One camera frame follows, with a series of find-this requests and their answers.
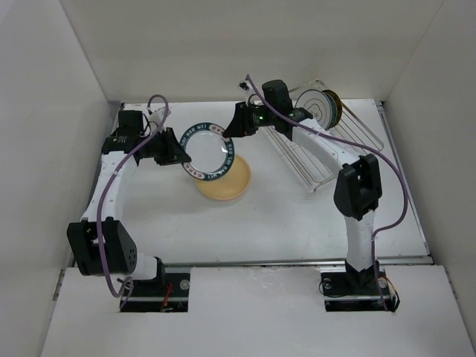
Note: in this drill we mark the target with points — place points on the blue green patterned plate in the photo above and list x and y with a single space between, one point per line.
335 118

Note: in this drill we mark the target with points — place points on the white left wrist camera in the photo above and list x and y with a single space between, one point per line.
159 116

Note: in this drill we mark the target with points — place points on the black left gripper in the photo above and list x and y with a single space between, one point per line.
173 153

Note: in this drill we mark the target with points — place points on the dark rim lettered plate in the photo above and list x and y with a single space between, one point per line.
212 155

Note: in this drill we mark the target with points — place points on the beige yellow plate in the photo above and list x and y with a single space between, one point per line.
231 186

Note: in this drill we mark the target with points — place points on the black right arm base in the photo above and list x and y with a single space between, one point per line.
340 296

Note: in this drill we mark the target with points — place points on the yellow patterned plate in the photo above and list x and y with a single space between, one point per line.
337 99

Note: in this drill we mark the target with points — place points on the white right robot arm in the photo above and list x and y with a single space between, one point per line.
358 185

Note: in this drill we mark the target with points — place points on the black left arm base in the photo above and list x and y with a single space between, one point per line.
168 295

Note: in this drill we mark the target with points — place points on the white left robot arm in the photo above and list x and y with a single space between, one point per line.
99 241

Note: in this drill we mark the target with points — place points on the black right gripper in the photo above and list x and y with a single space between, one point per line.
240 126

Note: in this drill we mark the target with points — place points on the steel wire dish rack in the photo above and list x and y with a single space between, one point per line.
315 159

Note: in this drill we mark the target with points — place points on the white green rim plate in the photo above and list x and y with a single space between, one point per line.
318 105

